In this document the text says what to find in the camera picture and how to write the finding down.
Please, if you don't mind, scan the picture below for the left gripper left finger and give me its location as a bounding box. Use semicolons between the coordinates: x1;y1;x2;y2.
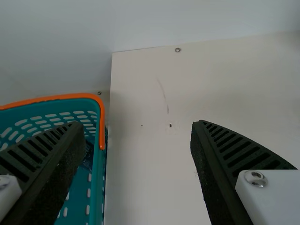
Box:
0;121;86;225

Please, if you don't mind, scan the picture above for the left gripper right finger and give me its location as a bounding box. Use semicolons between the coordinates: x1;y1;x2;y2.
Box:
190;120;300;225

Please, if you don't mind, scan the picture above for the teal shopping basket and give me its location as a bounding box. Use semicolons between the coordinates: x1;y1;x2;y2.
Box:
0;93;109;225

